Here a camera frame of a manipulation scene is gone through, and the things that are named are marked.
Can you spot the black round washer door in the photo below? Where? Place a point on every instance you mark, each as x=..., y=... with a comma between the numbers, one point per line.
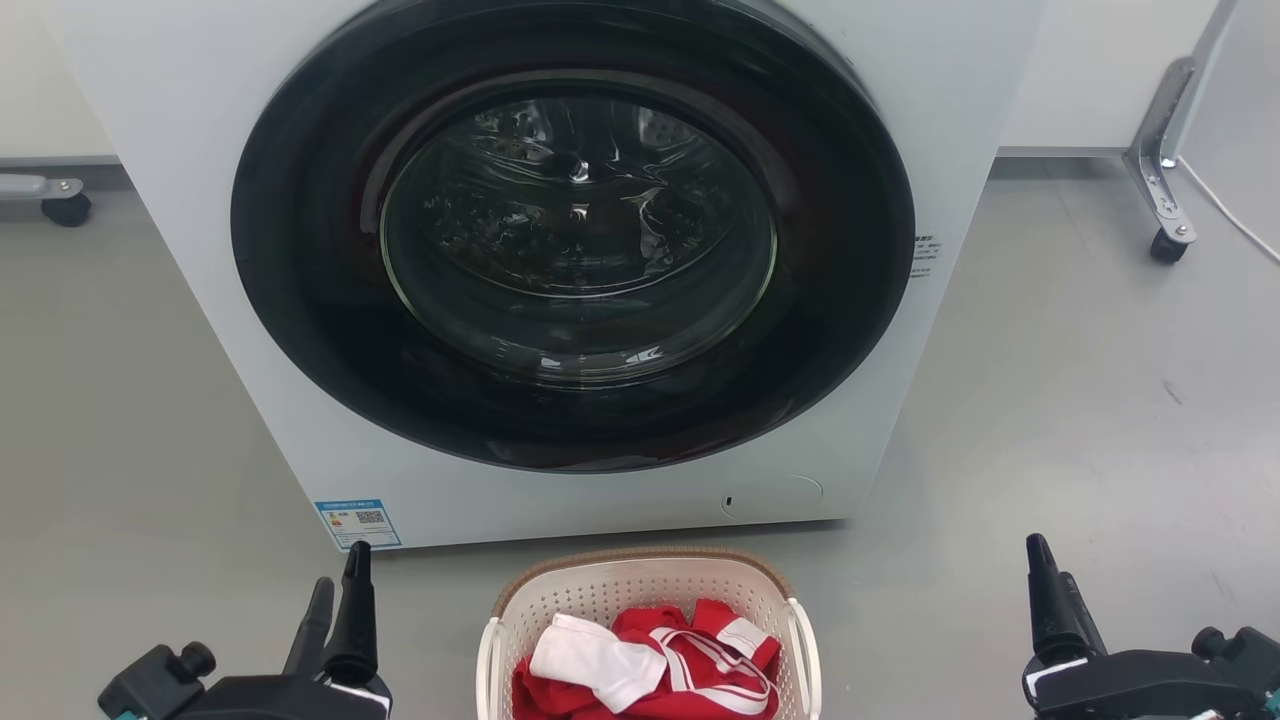
x=300, y=300

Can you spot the grey metal stand leg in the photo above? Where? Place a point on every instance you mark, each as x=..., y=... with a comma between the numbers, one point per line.
x=1155, y=170
x=30, y=186

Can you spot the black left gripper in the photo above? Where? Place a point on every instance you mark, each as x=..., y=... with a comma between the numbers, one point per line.
x=260, y=700

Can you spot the white front-load washing machine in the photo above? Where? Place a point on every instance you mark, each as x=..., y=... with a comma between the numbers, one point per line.
x=600, y=505

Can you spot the cream perforated laundry basket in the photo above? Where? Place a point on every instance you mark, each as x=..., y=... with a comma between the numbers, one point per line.
x=600, y=585

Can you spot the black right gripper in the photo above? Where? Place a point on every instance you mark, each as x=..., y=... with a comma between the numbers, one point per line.
x=1150, y=690

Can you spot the black caster wheel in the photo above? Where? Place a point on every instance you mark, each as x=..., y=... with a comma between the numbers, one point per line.
x=1168, y=247
x=66, y=210

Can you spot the blue energy label sticker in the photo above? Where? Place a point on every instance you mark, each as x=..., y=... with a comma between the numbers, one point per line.
x=357, y=524

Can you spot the red garment with white stripes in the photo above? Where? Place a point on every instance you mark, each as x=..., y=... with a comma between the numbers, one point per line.
x=560, y=695

